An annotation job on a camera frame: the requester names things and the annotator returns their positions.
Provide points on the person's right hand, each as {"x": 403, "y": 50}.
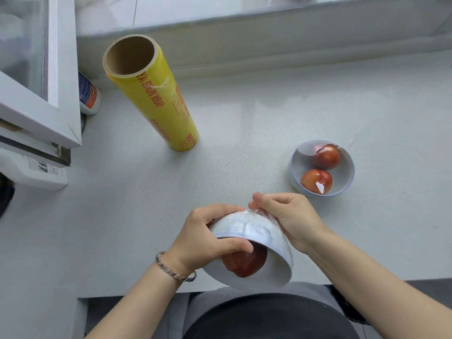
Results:
{"x": 296, "y": 218}

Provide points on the person's left hand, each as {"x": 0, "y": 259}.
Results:
{"x": 197, "y": 243}

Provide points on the white bowl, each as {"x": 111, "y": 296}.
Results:
{"x": 247, "y": 225}
{"x": 346, "y": 172}
{"x": 279, "y": 229}

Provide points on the clear cling film sheet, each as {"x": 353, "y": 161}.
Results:
{"x": 298, "y": 162}

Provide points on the yellow plastic wrap roll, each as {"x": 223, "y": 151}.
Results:
{"x": 159, "y": 105}

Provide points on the person's left forearm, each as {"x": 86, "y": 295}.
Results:
{"x": 134, "y": 307}

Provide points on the person's right forearm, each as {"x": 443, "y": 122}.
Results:
{"x": 388, "y": 285}

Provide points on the grey shirt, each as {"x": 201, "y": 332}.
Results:
{"x": 212, "y": 303}

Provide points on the black speckled bag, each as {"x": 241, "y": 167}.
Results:
{"x": 347, "y": 308}

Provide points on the white appliance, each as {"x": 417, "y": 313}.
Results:
{"x": 31, "y": 172}

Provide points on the white bottle blue orange label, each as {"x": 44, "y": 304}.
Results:
{"x": 89, "y": 95}

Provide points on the black rounded object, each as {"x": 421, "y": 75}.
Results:
{"x": 5, "y": 197}

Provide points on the white open window sash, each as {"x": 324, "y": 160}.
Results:
{"x": 67, "y": 84}

